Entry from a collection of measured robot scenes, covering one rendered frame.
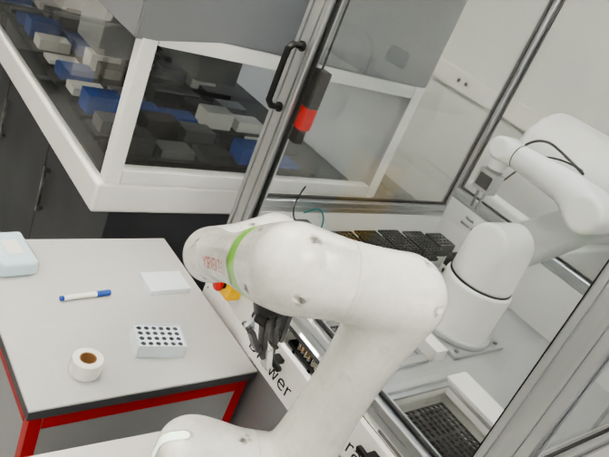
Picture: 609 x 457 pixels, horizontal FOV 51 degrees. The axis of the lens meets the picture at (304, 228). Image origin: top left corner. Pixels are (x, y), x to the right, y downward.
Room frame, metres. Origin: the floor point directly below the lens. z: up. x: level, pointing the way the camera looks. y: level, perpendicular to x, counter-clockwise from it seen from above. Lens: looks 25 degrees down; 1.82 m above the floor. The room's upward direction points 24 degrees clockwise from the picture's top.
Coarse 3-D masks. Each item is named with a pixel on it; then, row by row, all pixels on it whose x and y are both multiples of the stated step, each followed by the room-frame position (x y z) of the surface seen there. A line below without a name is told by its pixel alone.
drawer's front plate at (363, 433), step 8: (360, 424) 1.12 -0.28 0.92; (368, 424) 1.12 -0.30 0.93; (360, 432) 1.11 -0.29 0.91; (368, 432) 1.10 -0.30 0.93; (352, 440) 1.12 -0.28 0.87; (360, 440) 1.10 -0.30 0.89; (368, 440) 1.09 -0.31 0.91; (376, 440) 1.08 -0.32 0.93; (344, 448) 1.12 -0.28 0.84; (352, 448) 1.11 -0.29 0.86; (368, 448) 1.09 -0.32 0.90; (376, 448) 1.07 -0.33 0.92; (384, 448) 1.07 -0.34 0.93; (344, 456) 1.11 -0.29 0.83; (360, 456) 1.09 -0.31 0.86; (384, 456) 1.06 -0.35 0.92; (392, 456) 1.06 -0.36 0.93
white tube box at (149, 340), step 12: (132, 324) 1.28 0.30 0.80; (144, 324) 1.30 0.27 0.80; (156, 324) 1.31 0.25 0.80; (132, 336) 1.26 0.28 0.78; (144, 336) 1.25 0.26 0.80; (156, 336) 1.27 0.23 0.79; (168, 336) 1.29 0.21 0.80; (180, 336) 1.31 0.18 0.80; (144, 348) 1.22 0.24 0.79; (156, 348) 1.24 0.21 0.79; (168, 348) 1.25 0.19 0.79; (180, 348) 1.27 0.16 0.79
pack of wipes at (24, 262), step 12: (0, 240) 1.37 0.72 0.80; (12, 240) 1.38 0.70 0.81; (24, 240) 1.41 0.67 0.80; (0, 252) 1.32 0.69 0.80; (12, 252) 1.34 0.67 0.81; (24, 252) 1.36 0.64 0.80; (0, 264) 1.29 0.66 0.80; (12, 264) 1.30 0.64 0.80; (24, 264) 1.32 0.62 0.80; (36, 264) 1.34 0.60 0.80; (0, 276) 1.28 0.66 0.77; (12, 276) 1.30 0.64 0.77
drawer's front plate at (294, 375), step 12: (252, 348) 1.32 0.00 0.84; (288, 348) 1.26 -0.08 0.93; (252, 360) 1.31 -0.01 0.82; (288, 360) 1.23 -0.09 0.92; (264, 372) 1.27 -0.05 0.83; (276, 372) 1.24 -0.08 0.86; (288, 372) 1.22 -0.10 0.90; (300, 372) 1.20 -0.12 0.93; (276, 384) 1.23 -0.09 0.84; (288, 384) 1.21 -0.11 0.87; (300, 384) 1.19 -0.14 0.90; (288, 396) 1.20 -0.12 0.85; (288, 408) 1.19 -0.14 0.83
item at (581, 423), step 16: (608, 368) 1.02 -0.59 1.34; (592, 384) 1.00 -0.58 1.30; (608, 384) 1.06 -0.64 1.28; (592, 400) 1.05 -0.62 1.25; (608, 400) 1.12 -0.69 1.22; (576, 416) 1.04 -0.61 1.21; (592, 416) 1.10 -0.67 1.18; (608, 416) 1.18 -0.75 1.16; (560, 432) 1.02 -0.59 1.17; (576, 432) 1.09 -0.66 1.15; (592, 432) 1.16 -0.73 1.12; (544, 448) 1.00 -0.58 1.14; (560, 448) 1.07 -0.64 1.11
